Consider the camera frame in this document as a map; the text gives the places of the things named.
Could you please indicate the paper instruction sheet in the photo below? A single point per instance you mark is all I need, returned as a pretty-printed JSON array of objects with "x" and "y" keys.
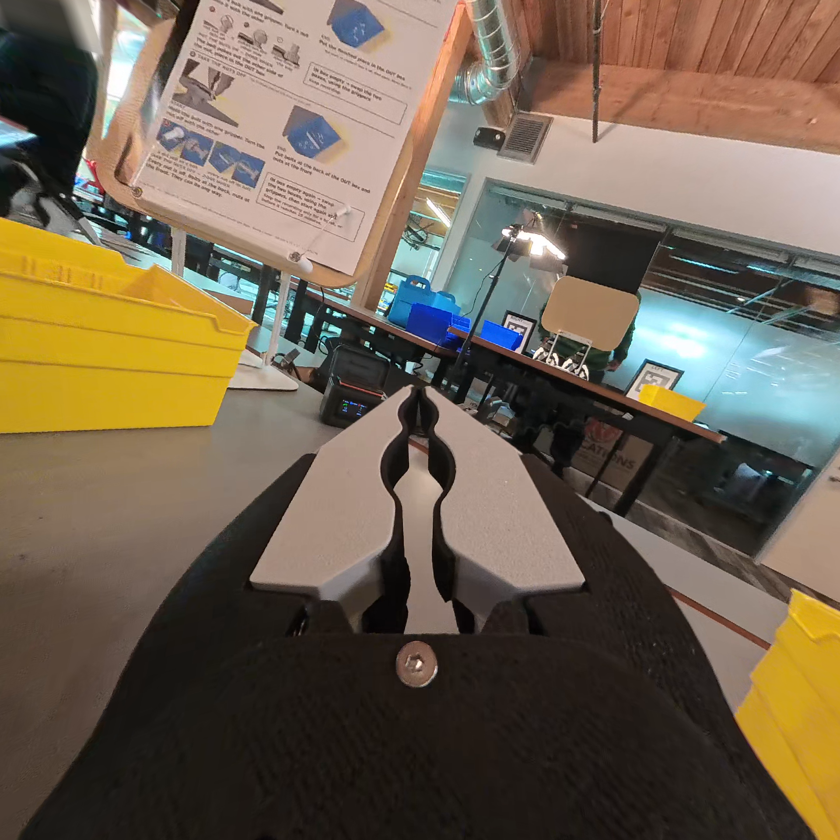
[{"x": 295, "y": 118}]

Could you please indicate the grey wall vent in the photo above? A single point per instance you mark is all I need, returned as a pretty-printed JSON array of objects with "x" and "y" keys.
[{"x": 525, "y": 136}]

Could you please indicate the black charging case with display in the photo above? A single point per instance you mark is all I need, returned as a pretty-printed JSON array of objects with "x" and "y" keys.
[{"x": 348, "y": 387}]

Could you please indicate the small yellow bin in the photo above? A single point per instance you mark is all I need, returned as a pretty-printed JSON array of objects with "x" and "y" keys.
[{"x": 669, "y": 401}]

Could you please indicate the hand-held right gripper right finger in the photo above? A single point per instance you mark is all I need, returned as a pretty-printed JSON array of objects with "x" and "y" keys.
[{"x": 505, "y": 518}]

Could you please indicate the long wooden desk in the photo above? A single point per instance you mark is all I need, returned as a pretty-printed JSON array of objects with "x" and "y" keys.
[{"x": 558, "y": 387}]

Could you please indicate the black light stand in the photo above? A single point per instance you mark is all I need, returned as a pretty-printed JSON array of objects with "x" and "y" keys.
[{"x": 512, "y": 262}]

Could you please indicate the framed marker tag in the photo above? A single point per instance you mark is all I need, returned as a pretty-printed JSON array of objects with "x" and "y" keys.
[
  {"x": 518, "y": 331},
  {"x": 655, "y": 379}
]

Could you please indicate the yellow divided plastic bin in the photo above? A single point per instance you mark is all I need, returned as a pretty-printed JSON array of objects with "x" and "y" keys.
[{"x": 118, "y": 367}]

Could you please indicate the white sign stand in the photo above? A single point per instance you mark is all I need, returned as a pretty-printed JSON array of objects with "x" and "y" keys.
[{"x": 269, "y": 377}]

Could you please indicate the cardboard box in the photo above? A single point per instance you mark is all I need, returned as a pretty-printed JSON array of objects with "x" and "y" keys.
[{"x": 610, "y": 456}]

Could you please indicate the wooden sign board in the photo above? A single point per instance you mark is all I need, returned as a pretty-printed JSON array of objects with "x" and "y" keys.
[{"x": 387, "y": 216}]

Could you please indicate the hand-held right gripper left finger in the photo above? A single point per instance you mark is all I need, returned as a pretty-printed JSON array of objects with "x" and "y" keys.
[{"x": 334, "y": 512}]

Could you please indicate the blue plastic bin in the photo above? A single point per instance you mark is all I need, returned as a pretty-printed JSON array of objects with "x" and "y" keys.
[
  {"x": 502, "y": 334},
  {"x": 430, "y": 325}
]

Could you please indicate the wooden post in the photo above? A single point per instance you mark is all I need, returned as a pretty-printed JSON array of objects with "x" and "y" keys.
[{"x": 420, "y": 164}]

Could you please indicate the silver air duct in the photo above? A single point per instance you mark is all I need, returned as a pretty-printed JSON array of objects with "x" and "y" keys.
[{"x": 492, "y": 46}]

